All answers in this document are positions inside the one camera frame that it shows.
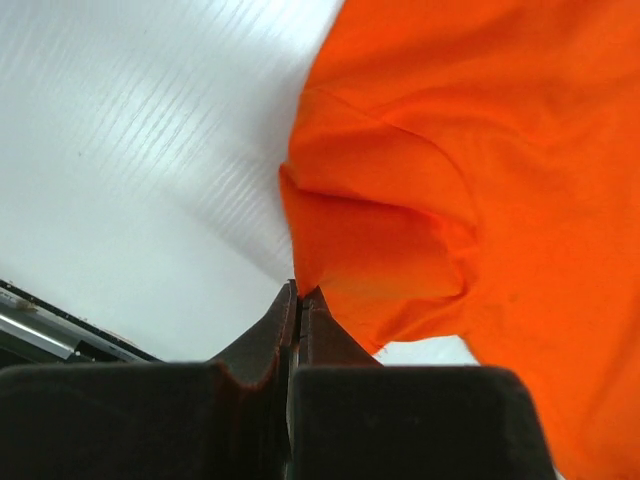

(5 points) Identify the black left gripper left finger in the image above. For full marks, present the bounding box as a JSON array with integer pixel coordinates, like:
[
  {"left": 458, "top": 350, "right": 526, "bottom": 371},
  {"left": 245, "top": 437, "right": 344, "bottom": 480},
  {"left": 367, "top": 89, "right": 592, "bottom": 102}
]
[{"left": 1, "top": 282, "right": 298, "bottom": 479}]

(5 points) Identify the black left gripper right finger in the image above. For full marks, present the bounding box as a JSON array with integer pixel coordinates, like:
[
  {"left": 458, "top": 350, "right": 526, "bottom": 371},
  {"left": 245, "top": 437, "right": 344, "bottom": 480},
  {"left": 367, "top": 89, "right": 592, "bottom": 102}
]
[{"left": 290, "top": 290, "right": 556, "bottom": 479}]

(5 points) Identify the orange t shirt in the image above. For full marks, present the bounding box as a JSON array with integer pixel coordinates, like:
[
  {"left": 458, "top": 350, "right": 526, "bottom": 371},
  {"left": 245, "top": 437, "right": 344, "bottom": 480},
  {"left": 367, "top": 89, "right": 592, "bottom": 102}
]
[{"left": 279, "top": 1, "right": 639, "bottom": 479}]

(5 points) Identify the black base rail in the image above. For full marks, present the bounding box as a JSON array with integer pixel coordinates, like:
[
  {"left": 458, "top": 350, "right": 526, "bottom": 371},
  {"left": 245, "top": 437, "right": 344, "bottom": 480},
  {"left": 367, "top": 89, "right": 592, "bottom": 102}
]
[{"left": 1, "top": 280, "right": 157, "bottom": 363}]

